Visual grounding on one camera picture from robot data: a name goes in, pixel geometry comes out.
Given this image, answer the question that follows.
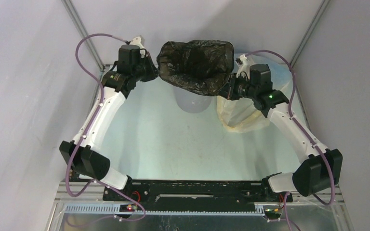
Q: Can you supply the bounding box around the black plastic trash bag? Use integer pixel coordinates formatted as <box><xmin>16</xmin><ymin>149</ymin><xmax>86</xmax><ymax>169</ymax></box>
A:
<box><xmin>157</xmin><ymin>40</ymin><xmax>234</xmax><ymax>96</ymax></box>

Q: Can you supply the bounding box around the grey plastic trash bin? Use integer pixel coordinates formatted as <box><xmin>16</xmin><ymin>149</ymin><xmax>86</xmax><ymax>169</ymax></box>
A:
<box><xmin>173</xmin><ymin>87</ymin><xmax>212</xmax><ymax>114</ymax></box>

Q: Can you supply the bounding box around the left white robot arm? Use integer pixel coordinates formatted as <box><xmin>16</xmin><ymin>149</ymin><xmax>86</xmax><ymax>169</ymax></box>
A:
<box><xmin>59</xmin><ymin>44</ymin><xmax>158</xmax><ymax>201</ymax></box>

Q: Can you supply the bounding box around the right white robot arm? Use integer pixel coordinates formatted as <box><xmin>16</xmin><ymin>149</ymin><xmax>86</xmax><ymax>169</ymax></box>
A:
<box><xmin>221</xmin><ymin>64</ymin><xmax>343</xmax><ymax>201</ymax></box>

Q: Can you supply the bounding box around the yellow translucent trash bag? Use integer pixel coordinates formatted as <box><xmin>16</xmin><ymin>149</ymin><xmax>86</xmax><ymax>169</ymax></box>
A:
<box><xmin>216</xmin><ymin>96</ymin><xmax>270</xmax><ymax>133</ymax></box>

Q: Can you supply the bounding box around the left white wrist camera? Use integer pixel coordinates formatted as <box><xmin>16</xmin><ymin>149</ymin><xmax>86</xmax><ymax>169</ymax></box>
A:
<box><xmin>126</xmin><ymin>36</ymin><xmax>148</xmax><ymax>59</ymax></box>

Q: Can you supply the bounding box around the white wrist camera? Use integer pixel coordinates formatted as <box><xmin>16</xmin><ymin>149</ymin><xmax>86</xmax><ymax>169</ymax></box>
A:
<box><xmin>235</xmin><ymin>54</ymin><xmax>254</xmax><ymax>79</ymax></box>
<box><xmin>126</xmin><ymin>36</ymin><xmax>148</xmax><ymax>59</ymax></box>

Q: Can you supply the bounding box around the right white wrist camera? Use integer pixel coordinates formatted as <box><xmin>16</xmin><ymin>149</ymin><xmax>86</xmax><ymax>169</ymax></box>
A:
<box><xmin>235</xmin><ymin>54</ymin><xmax>254</xmax><ymax>79</ymax></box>

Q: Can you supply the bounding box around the left aluminium frame post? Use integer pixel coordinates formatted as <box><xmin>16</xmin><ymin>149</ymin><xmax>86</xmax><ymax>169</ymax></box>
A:
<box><xmin>61</xmin><ymin>0</ymin><xmax>105</xmax><ymax>70</ymax></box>

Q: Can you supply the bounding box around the aluminium frame post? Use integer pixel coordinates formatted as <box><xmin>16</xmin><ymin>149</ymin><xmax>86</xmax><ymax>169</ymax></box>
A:
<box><xmin>61</xmin><ymin>0</ymin><xmax>105</xmax><ymax>70</ymax></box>
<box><xmin>290</xmin><ymin>0</ymin><xmax>331</xmax><ymax>67</ymax></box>

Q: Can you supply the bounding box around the right aluminium frame post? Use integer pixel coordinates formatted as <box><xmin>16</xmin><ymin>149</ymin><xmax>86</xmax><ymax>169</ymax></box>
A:
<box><xmin>290</xmin><ymin>0</ymin><xmax>331</xmax><ymax>67</ymax></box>

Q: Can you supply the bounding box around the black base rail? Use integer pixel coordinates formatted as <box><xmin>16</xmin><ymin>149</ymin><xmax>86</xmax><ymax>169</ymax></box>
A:
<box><xmin>103</xmin><ymin>180</ymin><xmax>288</xmax><ymax>213</ymax></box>

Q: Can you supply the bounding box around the grey slotted cable duct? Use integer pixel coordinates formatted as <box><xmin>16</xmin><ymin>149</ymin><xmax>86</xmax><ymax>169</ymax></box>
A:
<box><xmin>63</xmin><ymin>204</ymin><xmax>264</xmax><ymax>216</ymax></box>

